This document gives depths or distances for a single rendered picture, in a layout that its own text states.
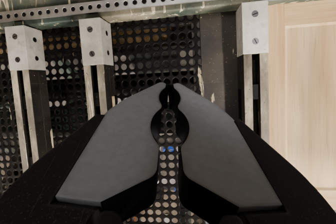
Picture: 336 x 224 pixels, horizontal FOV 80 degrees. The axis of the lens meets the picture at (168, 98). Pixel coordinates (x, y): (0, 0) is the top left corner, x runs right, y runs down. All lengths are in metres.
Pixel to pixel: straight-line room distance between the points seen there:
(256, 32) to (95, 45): 0.42
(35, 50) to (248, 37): 0.61
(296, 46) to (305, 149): 0.28
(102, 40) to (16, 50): 0.26
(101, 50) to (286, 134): 0.56
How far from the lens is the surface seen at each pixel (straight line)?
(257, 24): 0.57
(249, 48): 0.55
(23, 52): 0.72
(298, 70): 0.65
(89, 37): 0.61
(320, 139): 0.70
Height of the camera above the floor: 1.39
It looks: 31 degrees down
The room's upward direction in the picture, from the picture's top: 178 degrees counter-clockwise
